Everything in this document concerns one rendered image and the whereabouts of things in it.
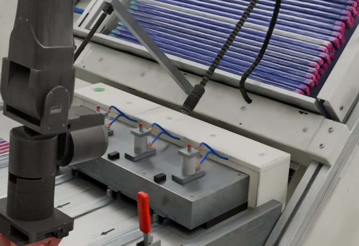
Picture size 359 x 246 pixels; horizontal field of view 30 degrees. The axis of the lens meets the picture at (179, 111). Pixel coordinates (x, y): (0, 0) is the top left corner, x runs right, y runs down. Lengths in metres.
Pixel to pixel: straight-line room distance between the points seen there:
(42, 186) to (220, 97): 0.51
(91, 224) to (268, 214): 0.28
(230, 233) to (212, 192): 0.07
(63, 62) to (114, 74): 0.64
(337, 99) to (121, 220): 0.40
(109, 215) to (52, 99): 0.34
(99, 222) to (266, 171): 0.27
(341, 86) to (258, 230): 0.27
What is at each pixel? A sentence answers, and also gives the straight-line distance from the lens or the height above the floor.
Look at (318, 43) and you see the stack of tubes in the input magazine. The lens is 1.18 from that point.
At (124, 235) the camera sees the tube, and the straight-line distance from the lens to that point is 0.99.
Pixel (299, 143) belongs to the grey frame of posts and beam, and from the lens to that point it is 1.12.
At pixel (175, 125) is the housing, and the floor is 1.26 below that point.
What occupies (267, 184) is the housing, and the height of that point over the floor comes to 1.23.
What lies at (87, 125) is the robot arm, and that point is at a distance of 0.85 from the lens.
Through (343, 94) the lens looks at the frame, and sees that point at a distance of 1.13.
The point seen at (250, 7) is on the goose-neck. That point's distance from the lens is 1.04.
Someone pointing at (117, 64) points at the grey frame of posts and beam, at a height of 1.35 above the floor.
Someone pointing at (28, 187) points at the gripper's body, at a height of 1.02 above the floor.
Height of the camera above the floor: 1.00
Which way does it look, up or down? 13 degrees up
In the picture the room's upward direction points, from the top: 32 degrees clockwise
